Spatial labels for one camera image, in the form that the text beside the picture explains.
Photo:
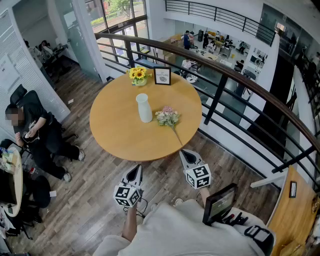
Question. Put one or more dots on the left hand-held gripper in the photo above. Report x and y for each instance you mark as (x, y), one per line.
(126, 196)

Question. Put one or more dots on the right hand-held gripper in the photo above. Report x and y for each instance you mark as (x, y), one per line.
(198, 176)

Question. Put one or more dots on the pink and white flowers bunch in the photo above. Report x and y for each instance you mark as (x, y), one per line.
(168, 117)

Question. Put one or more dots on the white ribbed vase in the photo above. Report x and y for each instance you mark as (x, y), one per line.
(144, 110)

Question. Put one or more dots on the person's right forearm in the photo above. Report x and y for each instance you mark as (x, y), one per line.
(205, 197)

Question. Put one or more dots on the person's left forearm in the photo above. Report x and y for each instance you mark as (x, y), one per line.
(130, 222)

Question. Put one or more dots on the person's white shoe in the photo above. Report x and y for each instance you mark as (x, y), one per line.
(178, 201)
(153, 206)

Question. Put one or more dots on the round wooden table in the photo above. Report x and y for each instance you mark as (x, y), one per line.
(117, 130)

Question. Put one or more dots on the black tablet screen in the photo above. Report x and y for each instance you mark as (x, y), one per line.
(220, 203)

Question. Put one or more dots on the black railing with wooden handrail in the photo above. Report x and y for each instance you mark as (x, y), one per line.
(217, 95)

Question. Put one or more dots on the person's grey sweatshirt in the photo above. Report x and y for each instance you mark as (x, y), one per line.
(175, 232)

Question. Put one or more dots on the white paper note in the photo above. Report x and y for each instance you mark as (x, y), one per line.
(52, 193)
(71, 101)

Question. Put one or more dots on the white plank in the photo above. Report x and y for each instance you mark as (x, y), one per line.
(268, 180)

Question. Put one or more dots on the black framed picture sign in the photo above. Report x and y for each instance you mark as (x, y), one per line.
(162, 76)

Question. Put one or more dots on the black bag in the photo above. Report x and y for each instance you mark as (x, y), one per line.
(41, 191)

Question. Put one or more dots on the sunflower arrangement in pot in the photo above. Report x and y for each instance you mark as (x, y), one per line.
(138, 74)

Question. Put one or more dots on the small black framed sign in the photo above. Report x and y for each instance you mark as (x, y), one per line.
(292, 189)

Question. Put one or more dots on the white oval table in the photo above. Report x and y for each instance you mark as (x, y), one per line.
(18, 175)

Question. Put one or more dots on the black monitor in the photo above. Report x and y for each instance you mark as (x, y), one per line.
(7, 187)

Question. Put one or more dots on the black office chair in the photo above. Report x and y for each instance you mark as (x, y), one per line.
(18, 95)

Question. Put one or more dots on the black balcony railing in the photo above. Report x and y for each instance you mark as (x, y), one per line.
(225, 17)

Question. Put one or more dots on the black clamp mount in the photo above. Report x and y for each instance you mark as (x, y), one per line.
(236, 219)

